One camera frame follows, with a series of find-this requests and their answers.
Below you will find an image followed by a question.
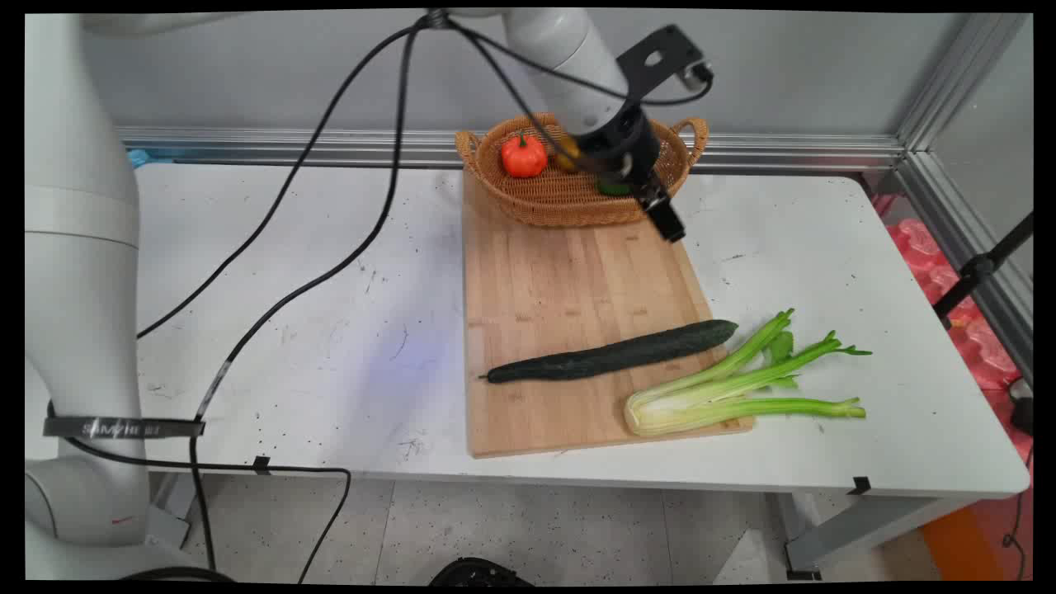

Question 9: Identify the woven wicker basket with handles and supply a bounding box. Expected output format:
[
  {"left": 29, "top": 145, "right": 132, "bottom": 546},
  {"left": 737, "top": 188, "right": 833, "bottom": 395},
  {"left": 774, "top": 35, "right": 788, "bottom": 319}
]
[{"left": 455, "top": 112, "right": 710, "bottom": 229}]

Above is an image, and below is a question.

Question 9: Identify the green celery bunch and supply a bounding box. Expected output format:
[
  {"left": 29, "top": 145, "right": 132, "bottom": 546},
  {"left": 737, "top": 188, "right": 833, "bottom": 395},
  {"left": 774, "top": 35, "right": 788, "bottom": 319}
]
[{"left": 624, "top": 309, "right": 873, "bottom": 438}]

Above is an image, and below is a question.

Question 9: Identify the black camera cable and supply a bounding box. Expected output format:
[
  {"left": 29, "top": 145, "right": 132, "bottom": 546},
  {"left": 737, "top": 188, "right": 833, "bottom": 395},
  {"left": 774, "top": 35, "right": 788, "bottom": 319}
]
[{"left": 445, "top": 18, "right": 714, "bottom": 108}]

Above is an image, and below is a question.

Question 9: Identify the black tripod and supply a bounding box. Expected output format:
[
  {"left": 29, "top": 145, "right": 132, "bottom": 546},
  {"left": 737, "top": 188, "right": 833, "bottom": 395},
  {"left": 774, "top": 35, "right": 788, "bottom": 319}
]
[{"left": 932, "top": 213, "right": 1034, "bottom": 331}]

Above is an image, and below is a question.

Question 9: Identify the aluminium frame side rail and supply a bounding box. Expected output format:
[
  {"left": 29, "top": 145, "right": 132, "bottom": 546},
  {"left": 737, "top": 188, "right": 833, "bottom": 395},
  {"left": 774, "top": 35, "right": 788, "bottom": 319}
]
[{"left": 895, "top": 151, "right": 1034, "bottom": 384}]

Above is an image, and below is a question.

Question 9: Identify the black velcro strap with print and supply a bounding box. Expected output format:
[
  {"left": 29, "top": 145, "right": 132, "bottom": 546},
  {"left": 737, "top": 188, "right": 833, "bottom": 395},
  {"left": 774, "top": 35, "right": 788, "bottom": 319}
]
[{"left": 43, "top": 417, "right": 205, "bottom": 439}]

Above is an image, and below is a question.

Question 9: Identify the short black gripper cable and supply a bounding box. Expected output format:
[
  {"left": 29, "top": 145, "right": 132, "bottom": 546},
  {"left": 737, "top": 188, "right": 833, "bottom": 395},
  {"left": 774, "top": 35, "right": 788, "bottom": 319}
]
[{"left": 444, "top": 21, "right": 599, "bottom": 172}]

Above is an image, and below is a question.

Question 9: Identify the black round object on floor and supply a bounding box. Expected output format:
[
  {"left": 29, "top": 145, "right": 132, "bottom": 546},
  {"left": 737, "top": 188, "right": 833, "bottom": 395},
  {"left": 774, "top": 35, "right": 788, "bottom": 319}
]
[{"left": 429, "top": 557, "right": 533, "bottom": 587}]

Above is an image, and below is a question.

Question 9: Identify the grey table leg frame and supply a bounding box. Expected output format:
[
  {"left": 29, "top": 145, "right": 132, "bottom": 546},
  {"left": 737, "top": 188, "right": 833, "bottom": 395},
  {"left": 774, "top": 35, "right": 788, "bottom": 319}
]
[{"left": 774, "top": 492, "right": 984, "bottom": 582}]

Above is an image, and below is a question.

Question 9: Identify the black cable with grey tag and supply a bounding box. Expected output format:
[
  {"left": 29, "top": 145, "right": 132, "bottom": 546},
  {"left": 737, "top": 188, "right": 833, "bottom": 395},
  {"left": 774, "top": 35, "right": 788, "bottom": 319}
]
[{"left": 188, "top": 21, "right": 417, "bottom": 572}]

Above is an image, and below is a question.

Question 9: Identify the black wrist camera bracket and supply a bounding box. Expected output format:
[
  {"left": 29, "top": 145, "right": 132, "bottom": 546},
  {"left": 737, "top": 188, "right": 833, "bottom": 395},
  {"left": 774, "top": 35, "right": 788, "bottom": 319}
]
[{"left": 615, "top": 24, "right": 715, "bottom": 104}]

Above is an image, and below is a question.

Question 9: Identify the horizontal aluminium frame rail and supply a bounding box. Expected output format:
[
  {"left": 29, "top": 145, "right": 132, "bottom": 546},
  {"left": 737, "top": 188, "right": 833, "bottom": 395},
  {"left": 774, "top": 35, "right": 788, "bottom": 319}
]
[{"left": 115, "top": 126, "right": 907, "bottom": 174}]

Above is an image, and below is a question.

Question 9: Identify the red pumpkin-shaped tomato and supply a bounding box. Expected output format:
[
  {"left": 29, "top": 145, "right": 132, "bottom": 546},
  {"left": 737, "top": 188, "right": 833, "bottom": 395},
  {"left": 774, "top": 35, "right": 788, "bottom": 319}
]
[{"left": 501, "top": 130, "right": 549, "bottom": 179}]

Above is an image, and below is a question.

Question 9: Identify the aluminium frame corner post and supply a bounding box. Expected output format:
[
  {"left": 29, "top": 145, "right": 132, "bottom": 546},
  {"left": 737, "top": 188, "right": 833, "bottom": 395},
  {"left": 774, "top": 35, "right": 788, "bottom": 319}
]
[{"left": 896, "top": 12, "right": 1028, "bottom": 153}]

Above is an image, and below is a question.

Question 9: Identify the dark green cucumber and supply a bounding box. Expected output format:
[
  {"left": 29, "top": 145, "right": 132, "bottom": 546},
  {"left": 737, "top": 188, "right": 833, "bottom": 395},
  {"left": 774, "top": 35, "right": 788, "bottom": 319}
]
[{"left": 479, "top": 319, "right": 739, "bottom": 385}]

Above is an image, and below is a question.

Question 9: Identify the orange floor object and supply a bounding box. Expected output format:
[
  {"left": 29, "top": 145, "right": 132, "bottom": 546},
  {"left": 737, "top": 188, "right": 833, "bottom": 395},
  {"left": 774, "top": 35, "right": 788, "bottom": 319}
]
[{"left": 918, "top": 493, "right": 1034, "bottom": 583}]

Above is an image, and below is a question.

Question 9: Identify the bamboo cutting board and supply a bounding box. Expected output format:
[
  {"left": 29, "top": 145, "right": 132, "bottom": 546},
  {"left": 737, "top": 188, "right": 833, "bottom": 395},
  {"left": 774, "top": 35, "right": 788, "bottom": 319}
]
[{"left": 461, "top": 169, "right": 756, "bottom": 460}]

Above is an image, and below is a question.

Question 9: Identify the red bubble foam sheet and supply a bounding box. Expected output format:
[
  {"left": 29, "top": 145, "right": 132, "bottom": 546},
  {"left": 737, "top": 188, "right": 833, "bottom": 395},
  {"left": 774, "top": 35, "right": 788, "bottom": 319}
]
[{"left": 873, "top": 194, "right": 1034, "bottom": 463}]

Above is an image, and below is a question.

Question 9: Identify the long black cable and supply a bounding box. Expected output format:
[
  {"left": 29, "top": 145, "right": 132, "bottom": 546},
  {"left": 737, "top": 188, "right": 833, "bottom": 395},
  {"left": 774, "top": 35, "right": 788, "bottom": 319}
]
[{"left": 135, "top": 16, "right": 434, "bottom": 341}]

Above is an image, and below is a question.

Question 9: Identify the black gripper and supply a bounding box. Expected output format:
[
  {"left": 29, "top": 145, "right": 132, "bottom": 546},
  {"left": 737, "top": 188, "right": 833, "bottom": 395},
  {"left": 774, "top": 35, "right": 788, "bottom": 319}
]
[{"left": 575, "top": 106, "right": 688, "bottom": 244}]

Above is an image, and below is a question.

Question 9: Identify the black cable on floor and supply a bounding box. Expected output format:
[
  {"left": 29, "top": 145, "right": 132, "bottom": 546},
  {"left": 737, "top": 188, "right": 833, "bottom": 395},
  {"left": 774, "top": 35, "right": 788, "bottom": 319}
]
[{"left": 48, "top": 400, "right": 353, "bottom": 583}]

